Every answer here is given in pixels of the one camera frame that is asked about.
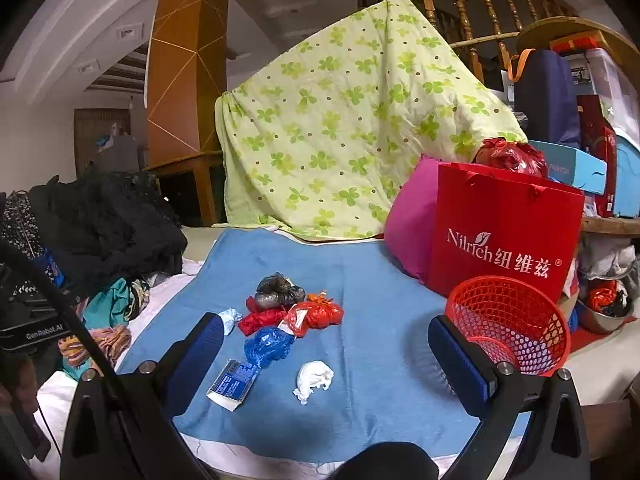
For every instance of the clear plastic storage box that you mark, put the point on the clear plastic storage box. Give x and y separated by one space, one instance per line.
595 72

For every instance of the magenta pillow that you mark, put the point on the magenta pillow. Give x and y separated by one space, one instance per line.
410 224

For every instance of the blue plastic storage bin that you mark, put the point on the blue plastic storage bin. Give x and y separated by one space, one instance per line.
627 188

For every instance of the blue white medicine box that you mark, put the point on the blue white medicine box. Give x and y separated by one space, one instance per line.
233 384

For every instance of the orange wooden column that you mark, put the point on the orange wooden column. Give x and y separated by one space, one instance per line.
186 74

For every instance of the wooden stair railing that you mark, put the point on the wooden stair railing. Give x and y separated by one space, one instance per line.
483 32

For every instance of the red plastic bag trash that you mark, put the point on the red plastic bag trash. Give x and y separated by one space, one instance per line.
258 318

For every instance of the black plastic bag trash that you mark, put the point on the black plastic bag trash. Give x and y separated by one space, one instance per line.
278 291

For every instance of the black clothes pile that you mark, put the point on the black clothes pile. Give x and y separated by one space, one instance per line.
104 227

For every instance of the red Nilrich paper bag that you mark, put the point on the red Nilrich paper bag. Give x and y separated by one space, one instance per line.
492 221

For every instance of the light blue cardboard box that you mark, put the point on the light blue cardboard box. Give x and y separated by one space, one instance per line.
574 167

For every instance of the red plastic bag in paper bag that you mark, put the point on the red plastic bag in paper bag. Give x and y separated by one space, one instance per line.
511 155

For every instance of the teal garment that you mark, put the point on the teal garment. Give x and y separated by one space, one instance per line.
106 317

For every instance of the orange-red plastic bag trash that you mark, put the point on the orange-red plastic bag trash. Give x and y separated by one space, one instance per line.
316 312

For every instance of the red gift box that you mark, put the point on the red gift box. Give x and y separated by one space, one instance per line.
599 140

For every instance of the left gripper black device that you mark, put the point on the left gripper black device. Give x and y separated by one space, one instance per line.
27 318

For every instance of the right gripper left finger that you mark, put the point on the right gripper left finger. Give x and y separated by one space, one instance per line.
184 366

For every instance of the blue bed blanket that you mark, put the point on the blue bed blanket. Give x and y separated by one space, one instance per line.
387 385

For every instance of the navy fabric bag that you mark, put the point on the navy fabric bag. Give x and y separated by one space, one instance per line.
544 93

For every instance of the metal bowl with bags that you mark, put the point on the metal bowl with bags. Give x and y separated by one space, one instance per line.
604 306

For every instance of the green clover pattern quilt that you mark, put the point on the green clover pattern quilt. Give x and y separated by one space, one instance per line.
321 140

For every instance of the red mesh plastic basket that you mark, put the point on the red mesh plastic basket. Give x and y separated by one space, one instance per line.
511 321

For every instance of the white tissue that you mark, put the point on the white tissue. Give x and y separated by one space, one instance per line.
311 376

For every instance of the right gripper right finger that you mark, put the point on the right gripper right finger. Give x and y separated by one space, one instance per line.
471 373

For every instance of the round wooden shelf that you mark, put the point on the round wooden shelf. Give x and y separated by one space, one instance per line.
563 30

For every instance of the blue plastic bag trash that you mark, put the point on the blue plastic bag trash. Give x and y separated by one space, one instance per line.
267 345

